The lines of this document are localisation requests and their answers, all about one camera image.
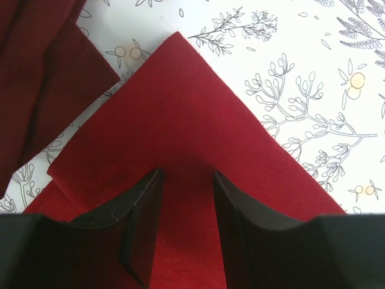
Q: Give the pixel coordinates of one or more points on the floral table mat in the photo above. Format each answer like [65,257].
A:
[311,71]

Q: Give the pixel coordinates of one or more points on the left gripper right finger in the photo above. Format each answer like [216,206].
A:
[263,248]

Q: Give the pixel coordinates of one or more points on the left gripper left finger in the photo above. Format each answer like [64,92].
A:
[111,246]

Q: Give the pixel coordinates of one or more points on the folded dark red t-shirt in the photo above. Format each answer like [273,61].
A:
[50,73]

